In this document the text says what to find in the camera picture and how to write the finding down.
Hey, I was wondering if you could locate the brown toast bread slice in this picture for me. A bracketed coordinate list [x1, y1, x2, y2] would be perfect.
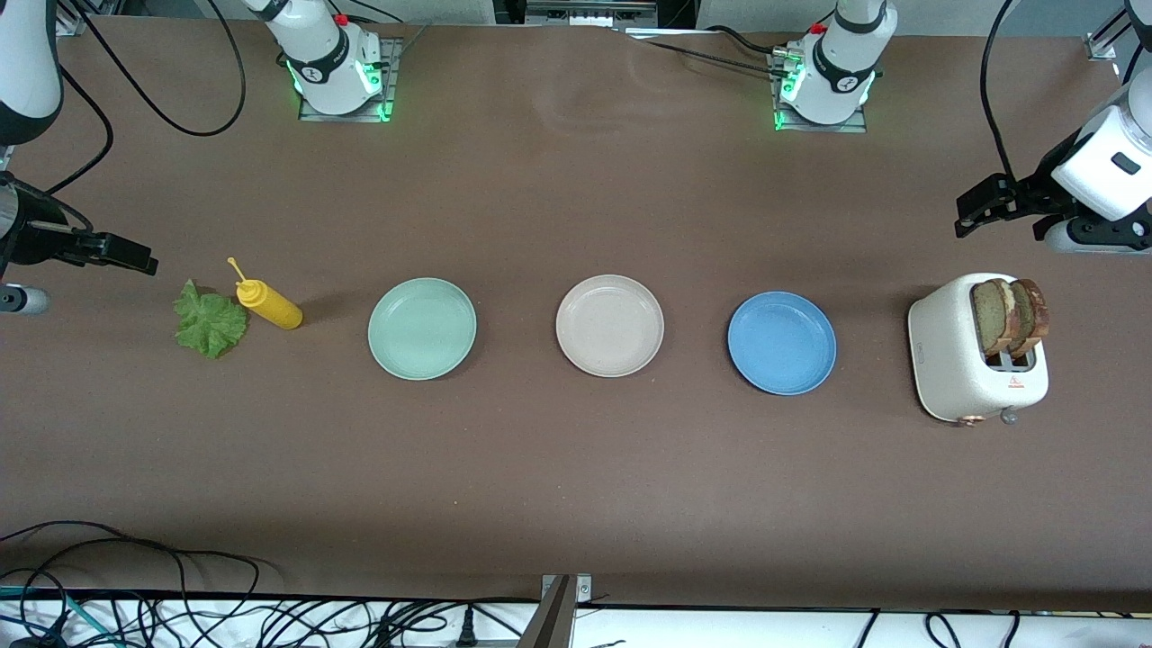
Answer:
[971, 278, 1020, 357]
[1008, 278, 1051, 361]

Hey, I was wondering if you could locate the green lettuce leaf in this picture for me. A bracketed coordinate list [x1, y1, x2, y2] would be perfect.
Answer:
[174, 279, 248, 359]

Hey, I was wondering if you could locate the yellow squeeze bottle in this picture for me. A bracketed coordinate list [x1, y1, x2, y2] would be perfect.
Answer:
[227, 257, 304, 331]

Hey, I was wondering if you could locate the blue plate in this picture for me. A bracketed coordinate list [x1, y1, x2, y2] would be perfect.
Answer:
[727, 291, 838, 396]

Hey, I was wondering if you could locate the mint green plate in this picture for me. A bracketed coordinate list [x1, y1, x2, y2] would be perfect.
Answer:
[367, 277, 478, 382]

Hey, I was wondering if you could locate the beige plate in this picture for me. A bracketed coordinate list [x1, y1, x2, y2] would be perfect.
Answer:
[555, 274, 665, 378]

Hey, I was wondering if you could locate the white toaster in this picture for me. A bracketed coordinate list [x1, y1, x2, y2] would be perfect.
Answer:
[907, 273, 1050, 427]

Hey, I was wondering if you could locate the black left camera bracket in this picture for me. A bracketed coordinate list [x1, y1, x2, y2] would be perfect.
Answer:
[1044, 209, 1152, 246]

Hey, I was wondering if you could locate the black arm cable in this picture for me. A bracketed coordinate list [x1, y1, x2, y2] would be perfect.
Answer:
[27, 0, 248, 237]
[979, 0, 1027, 185]

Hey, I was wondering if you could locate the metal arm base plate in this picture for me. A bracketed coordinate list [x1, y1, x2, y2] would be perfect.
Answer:
[297, 36, 402, 123]
[769, 45, 870, 134]

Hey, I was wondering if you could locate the black base cable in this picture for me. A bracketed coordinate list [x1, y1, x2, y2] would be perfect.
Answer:
[643, 25, 793, 77]

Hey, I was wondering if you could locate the black looped cable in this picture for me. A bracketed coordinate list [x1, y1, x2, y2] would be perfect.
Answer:
[0, 520, 271, 648]

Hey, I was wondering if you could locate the teal cable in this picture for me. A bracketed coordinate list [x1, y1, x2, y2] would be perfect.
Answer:
[0, 585, 118, 648]

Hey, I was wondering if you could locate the silver aluminium rail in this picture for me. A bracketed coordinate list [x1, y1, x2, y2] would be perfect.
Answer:
[525, 0, 660, 28]

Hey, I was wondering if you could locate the white cable tray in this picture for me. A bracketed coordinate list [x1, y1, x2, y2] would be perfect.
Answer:
[0, 594, 1152, 648]

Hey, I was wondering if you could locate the small silver bracket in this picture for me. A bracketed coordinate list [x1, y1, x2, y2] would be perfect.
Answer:
[540, 573, 593, 606]

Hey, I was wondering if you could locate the grey metal post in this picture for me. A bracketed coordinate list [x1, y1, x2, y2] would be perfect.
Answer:
[517, 576, 579, 648]

